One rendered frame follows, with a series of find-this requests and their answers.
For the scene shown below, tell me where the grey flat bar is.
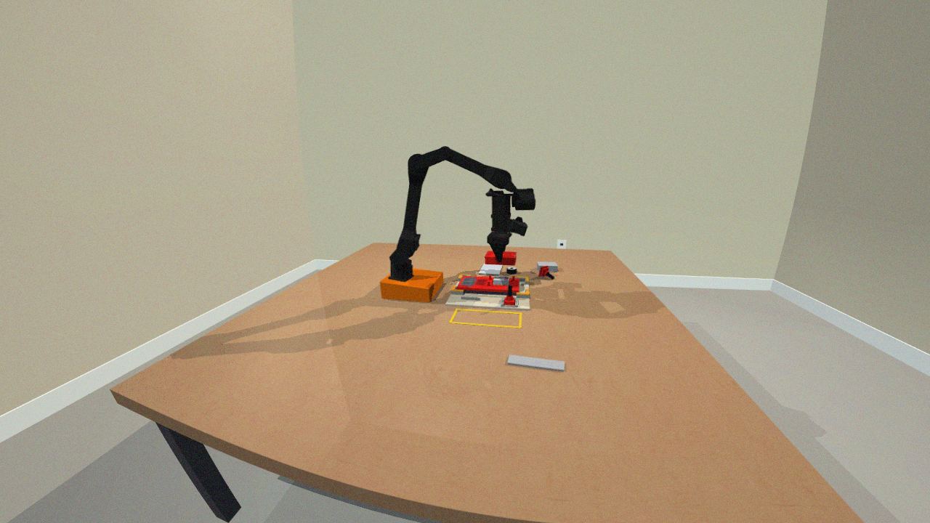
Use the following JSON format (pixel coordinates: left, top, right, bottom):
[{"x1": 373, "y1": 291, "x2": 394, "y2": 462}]
[{"x1": 507, "y1": 354, "x2": 565, "y2": 372}]

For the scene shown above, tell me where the white flat square plate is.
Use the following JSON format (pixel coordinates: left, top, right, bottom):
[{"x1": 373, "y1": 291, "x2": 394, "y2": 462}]
[{"x1": 479, "y1": 264, "x2": 503, "y2": 275}]

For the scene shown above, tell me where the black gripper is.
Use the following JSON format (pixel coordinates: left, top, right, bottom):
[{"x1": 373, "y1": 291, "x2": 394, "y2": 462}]
[{"x1": 488, "y1": 211, "x2": 512, "y2": 262}]

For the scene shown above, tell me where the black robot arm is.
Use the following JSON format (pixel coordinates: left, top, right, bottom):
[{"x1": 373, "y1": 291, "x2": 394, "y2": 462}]
[{"x1": 388, "y1": 146, "x2": 536, "y2": 282}]

